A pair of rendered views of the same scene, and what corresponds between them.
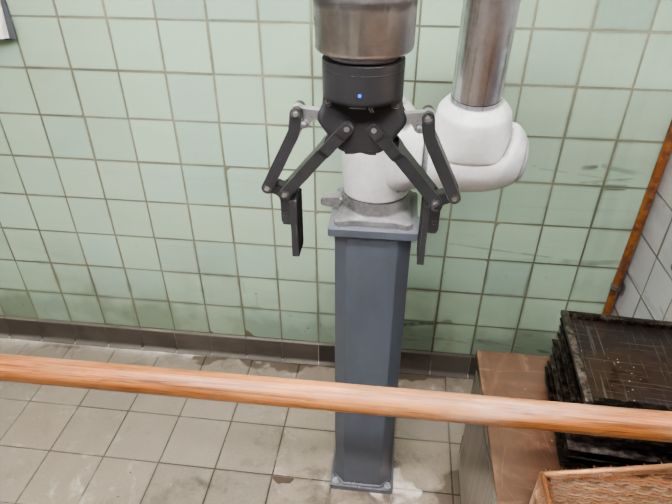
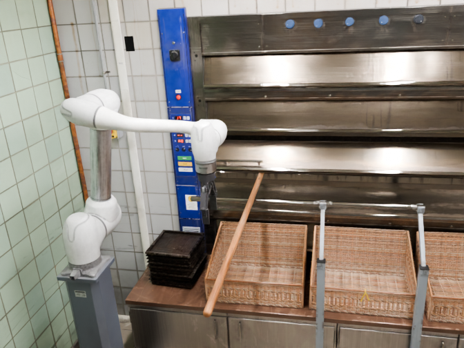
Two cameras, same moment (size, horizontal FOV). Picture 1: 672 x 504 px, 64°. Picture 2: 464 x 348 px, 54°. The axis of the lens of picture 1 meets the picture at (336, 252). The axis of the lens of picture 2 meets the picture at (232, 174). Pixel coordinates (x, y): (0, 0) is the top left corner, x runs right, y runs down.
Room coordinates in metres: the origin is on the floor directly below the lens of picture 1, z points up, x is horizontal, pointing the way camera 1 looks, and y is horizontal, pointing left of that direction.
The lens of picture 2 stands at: (0.20, 1.77, 2.21)
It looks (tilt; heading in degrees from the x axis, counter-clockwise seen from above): 21 degrees down; 276
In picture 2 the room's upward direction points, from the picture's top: 3 degrees counter-clockwise
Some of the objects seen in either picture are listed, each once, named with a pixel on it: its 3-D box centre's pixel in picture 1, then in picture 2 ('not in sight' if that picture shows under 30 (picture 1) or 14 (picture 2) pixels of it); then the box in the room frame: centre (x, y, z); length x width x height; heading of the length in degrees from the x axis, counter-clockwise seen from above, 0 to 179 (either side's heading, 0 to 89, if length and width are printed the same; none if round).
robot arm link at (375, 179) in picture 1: (382, 144); (81, 235); (1.14, -0.10, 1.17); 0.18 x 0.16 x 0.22; 81
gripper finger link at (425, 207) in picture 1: (422, 230); (213, 202); (0.49, -0.09, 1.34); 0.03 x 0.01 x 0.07; 173
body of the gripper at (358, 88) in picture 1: (362, 104); (207, 181); (0.50, -0.02, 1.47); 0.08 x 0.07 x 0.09; 83
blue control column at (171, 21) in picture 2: not in sight; (221, 141); (0.66, -1.83, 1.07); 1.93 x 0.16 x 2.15; 83
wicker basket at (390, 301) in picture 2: not in sight; (360, 268); (-0.26, -0.52, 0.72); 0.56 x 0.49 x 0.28; 172
